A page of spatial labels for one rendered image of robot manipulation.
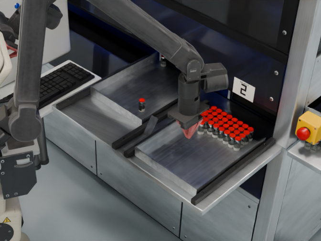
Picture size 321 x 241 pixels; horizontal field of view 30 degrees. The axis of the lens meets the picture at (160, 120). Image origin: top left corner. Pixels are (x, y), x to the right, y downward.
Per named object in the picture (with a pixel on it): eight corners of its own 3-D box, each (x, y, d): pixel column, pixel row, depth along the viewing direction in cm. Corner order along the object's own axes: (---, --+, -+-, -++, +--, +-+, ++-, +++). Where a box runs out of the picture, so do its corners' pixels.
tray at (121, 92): (156, 59, 235) (156, 51, 232) (207, 87, 221) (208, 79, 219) (90, 94, 215) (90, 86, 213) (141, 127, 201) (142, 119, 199)
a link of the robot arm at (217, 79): (176, 46, 154) (187, 61, 147) (218, 39, 156) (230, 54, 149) (177, 86, 160) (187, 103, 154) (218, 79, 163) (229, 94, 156)
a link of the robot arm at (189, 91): (175, 70, 155) (182, 82, 151) (200, 65, 156) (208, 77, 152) (175, 91, 159) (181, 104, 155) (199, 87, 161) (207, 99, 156)
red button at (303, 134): (300, 132, 187) (303, 122, 185) (311, 138, 185) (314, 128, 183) (294, 137, 185) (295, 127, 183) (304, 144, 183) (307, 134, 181)
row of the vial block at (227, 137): (199, 123, 204) (200, 113, 201) (241, 148, 194) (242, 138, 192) (195, 126, 203) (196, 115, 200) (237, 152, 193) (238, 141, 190)
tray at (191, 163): (204, 110, 210) (205, 102, 208) (264, 145, 196) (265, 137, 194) (134, 155, 191) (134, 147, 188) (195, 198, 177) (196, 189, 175)
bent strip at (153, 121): (151, 128, 201) (152, 114, 198) (157, 132, 200) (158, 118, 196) (121, 147, 193) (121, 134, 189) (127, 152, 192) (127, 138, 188)
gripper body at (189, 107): (209, 111, 163) (211, 89, 158) (184, 128, 157) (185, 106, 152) (192, 101, 166) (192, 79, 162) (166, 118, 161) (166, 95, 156)
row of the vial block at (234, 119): (212, 115, 208) (213, 104, 205) (253, 139, 198) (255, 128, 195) (208, 117, 206) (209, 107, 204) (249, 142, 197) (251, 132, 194)
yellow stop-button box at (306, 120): (306, 125, 193) (310, 107, 188) (326, 135, 189) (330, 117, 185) (293, 135, 189) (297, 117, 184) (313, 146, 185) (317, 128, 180)
